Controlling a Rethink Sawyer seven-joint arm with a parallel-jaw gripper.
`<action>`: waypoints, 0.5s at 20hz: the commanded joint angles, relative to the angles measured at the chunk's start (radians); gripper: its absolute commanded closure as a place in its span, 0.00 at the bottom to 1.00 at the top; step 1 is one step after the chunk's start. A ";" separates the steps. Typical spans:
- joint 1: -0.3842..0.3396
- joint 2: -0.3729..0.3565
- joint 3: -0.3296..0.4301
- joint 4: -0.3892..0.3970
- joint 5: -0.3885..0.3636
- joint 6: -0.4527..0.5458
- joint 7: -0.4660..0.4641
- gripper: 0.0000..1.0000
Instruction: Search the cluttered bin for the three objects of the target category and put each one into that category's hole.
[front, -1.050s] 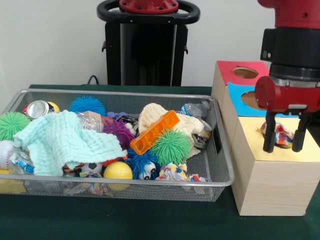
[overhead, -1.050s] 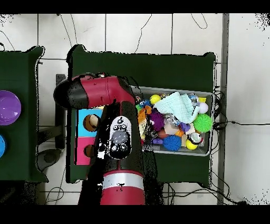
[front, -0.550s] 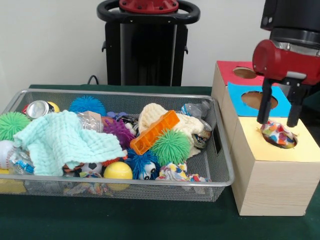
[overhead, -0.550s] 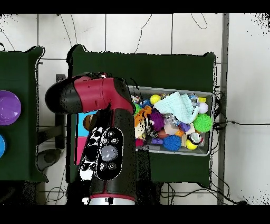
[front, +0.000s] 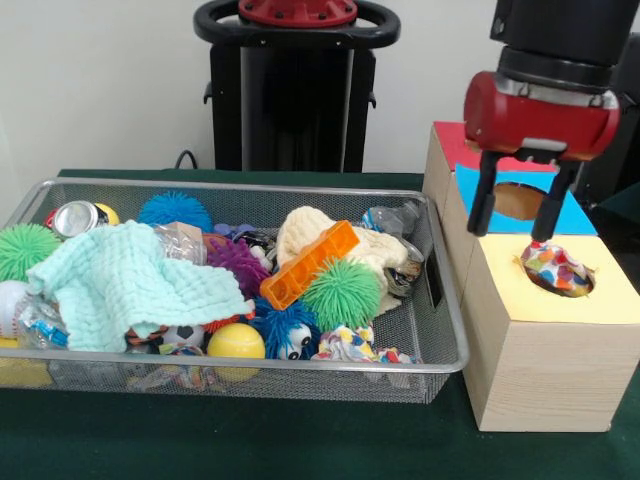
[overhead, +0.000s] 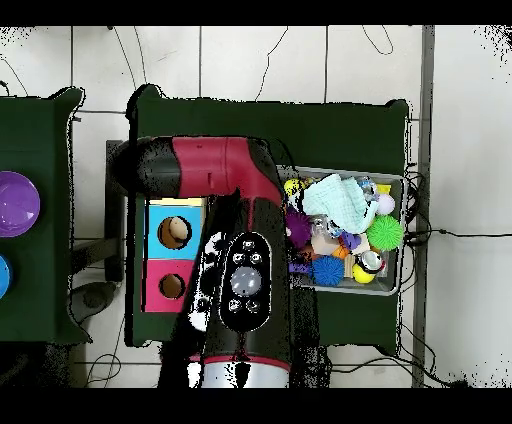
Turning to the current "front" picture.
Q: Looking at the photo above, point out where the white polka dot cloth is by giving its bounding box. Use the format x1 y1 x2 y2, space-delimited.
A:
519 239 596 300

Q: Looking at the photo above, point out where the purple spiky rubber ball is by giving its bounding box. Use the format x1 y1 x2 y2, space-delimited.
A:
205 237 271 301

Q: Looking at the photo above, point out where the cream knitted cloth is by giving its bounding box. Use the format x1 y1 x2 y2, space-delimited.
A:
275 205 426 316

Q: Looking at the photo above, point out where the green spiky rubber ball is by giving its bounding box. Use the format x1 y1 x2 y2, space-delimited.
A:
0 222 62 284
299 257 382 334

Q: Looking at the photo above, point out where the blue spiky rubber ball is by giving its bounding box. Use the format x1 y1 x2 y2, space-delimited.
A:
137 190 214 234

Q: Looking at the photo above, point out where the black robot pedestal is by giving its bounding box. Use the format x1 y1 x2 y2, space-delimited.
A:
192 0 401 174

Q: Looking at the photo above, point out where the orange plastic block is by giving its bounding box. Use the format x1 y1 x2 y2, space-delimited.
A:
259 219 361 311

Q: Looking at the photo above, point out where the black cable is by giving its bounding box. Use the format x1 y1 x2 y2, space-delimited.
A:
173 148 200 171

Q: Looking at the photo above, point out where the blue furry toy with eyes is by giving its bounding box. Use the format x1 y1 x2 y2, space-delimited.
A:
249 297 322 362

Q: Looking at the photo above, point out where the smooth yellow ball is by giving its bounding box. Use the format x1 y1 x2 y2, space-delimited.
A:
206 322 266 360

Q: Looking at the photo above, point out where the shallow mesh bin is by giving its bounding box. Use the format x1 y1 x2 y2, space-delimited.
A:
0 177 471 406

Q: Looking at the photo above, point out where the mint green cloth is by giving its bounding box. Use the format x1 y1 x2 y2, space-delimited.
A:
25 219 255 354

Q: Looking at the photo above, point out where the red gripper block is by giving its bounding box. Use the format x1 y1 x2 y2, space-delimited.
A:
463 70 622 244

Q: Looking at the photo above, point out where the dark green table cloth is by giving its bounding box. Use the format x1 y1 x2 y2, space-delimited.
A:
597 182 640 219
0 168 640 480

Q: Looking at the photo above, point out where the crushed silver drink can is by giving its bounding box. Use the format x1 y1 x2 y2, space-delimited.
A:
49 199 114 240

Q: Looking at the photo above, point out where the wooden box with three holes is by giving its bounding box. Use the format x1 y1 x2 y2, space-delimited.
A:
422 120 640 434

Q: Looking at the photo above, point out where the white cloth with coloured shapes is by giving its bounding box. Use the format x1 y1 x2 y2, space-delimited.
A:
310 323 422 364

